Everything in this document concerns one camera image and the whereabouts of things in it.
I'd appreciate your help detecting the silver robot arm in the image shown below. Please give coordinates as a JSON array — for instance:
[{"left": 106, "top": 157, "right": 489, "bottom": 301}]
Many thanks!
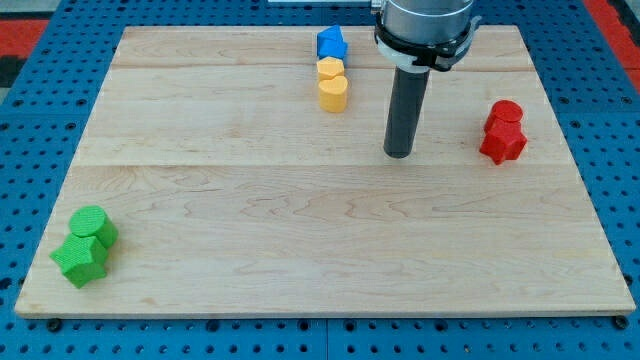
[{"left": 372, "top": 0, "right": 481, "bottom": 74}]

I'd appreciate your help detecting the red circle block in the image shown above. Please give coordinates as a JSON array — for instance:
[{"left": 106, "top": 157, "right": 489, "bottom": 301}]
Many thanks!
[{"left": 484, "top": 99, "right": 524, "bottom": 133}]

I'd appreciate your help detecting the green circle block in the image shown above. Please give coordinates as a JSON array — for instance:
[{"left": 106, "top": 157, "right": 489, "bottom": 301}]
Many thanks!
[{"left": 69, "top": 205, "right": 119, "bottom": 249}]

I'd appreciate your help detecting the yellow heart block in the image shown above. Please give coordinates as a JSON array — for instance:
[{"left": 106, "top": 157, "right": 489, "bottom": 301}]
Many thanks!
[{"left": 318, "top": 76, "right": 349, "bottom": 113}]

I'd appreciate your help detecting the wooden board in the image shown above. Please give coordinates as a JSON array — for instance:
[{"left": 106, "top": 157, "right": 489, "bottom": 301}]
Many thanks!
[{"left": 15, "top": 25, "right": 635, "bottom": 319}]

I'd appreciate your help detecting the yellow pentagon block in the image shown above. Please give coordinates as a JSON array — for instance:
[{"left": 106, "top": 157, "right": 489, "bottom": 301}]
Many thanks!
[{"left": 316, "top": 56, "right": 345, "bottom": 82}]

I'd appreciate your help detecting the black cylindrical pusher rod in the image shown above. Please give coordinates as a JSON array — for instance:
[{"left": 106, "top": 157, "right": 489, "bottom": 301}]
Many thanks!
[{"left": 383, "top": 67, "right": 429, "bottom": 159}]

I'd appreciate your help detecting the blue cube block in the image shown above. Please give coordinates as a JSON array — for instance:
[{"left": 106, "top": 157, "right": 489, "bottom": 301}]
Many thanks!
[{"left": 316, "top": 40, "right": 348, "bottom": 60}]

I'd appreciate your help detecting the red star block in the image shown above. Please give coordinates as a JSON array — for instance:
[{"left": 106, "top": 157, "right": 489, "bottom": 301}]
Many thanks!
[{"left": 479, "top": 120, "right": 528, "bottom": 165}]

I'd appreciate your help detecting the green star block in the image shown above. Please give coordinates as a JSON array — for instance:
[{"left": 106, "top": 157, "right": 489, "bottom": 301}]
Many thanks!
[{"left": 49, "top": 234, "right": 109, "bottom": 288}]

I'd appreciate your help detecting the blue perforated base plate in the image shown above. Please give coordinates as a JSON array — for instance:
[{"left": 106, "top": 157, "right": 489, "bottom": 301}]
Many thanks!
[{"left": 1, "top": 0, "right": 639, "bottom": 359}]

